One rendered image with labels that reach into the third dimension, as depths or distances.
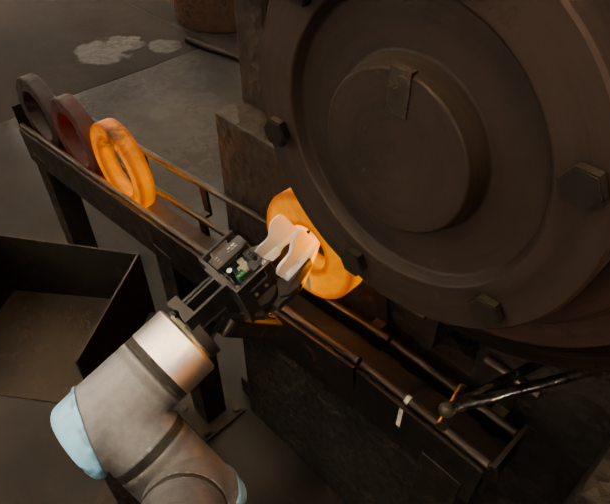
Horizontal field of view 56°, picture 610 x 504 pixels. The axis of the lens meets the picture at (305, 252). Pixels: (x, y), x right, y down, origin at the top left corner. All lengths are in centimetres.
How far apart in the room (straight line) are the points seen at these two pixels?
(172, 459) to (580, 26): 53
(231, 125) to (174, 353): 40
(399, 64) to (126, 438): 45
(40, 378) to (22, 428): 73
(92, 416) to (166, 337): 10
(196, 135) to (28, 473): 150
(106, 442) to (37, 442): 101
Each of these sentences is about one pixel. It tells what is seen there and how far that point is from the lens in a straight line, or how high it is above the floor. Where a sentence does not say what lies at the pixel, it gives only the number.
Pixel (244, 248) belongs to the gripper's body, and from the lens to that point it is 65.
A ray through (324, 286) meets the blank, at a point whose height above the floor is 78.
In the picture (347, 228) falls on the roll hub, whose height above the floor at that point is 102.
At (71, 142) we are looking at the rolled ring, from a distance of 139.
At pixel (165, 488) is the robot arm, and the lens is 60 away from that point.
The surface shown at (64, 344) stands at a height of 60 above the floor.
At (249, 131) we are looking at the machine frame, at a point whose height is 87.
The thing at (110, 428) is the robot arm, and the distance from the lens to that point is 63.
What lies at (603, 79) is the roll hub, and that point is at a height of 120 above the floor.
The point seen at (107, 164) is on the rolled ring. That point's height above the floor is 66.
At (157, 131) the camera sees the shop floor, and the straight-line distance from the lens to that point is 259.
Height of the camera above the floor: 133
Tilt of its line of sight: 44 degrees down
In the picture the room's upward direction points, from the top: straight up
